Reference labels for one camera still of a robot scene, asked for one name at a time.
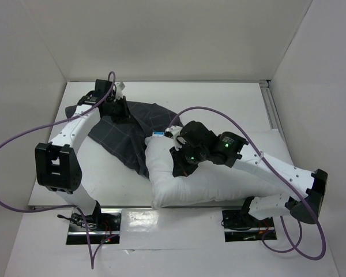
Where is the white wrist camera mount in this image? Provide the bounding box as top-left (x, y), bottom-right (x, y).
top-left (114, 82), bottom-right (125, 99)
top-left (164, 125), bottom-right (182, 150)

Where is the dark grey checked pillowcase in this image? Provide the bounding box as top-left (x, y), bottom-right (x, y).
top-left (64, 99), bottom-right (182, 179)

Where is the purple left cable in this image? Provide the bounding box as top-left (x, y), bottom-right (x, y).
top-left (0, 70), bottom-right (118, 269)

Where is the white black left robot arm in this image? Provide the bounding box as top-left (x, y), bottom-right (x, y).
top-left (35, 80), bottom-right (133, 230)

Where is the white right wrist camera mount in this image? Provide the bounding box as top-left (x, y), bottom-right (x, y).
top-left (164, 125), bottom-right (182, 150)

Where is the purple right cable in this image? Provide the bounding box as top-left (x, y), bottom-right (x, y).
top-left (168, 106), bottom-right (327, 257)

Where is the aluminium frame rail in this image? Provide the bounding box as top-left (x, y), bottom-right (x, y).
top-left (259, 80), bottom-right (280, 130)

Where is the purple cable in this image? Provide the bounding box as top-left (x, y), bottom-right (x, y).
top-left (168, 106), bottom-right (327, 257)
top-left (0, 70), bottom-right (118, 269)

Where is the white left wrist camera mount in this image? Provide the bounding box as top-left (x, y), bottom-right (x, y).
top-left (114, 82), bottom-right (125, 99)

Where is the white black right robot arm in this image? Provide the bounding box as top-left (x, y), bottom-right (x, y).
top-left (164, 121), bottom-right (328, 226)

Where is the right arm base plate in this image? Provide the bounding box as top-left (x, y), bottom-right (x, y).
top-left (221, 209), bottom-right (277, 242)

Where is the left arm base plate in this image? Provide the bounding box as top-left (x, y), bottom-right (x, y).
top-left (57, 209), bottom-right (122, 245)

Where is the white pillow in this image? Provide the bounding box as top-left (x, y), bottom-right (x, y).
top-left (145, 136), bottom-right (282, 209)

